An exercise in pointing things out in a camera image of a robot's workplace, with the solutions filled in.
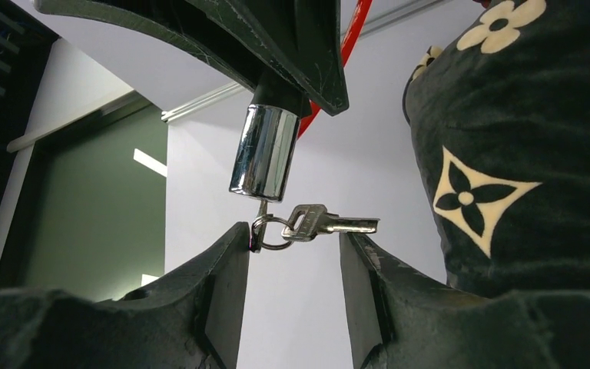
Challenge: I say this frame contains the red cable lock keys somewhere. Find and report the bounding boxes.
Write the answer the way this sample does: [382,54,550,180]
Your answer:
[249,200,380,253]

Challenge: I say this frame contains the red cable lock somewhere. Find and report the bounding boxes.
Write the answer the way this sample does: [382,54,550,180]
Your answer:
[229,1,371,202]

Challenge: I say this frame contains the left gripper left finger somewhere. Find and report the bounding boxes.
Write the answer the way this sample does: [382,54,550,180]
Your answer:
[0,222,250,368]

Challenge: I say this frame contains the black floral pillow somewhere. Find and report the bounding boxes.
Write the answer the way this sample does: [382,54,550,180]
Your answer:
[403,0,590,298]

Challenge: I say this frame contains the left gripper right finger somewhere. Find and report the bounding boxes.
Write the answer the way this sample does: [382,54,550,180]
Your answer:
[340,234,590,368]

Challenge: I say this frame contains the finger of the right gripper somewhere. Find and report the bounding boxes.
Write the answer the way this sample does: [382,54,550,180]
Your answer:
[34,0,263,91]
[190,1,350,115]

